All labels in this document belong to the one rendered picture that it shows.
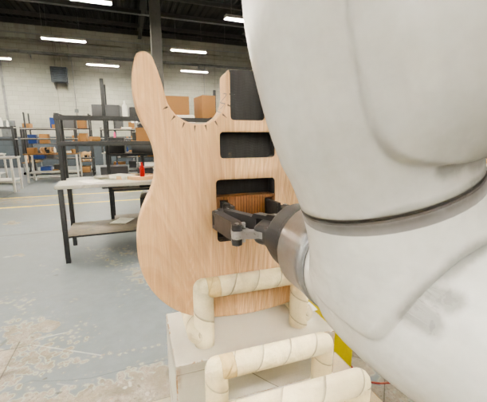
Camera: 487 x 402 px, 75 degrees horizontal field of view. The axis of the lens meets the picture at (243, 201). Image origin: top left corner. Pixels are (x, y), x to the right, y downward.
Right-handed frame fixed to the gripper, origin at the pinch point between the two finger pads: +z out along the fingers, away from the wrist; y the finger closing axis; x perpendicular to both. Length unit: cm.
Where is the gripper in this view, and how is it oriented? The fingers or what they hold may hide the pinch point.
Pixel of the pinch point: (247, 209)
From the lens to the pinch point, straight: 51.3
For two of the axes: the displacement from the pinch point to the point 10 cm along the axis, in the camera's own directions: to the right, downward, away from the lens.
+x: -0.1, -9.9, -1.6
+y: 9.5, -0.6, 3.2
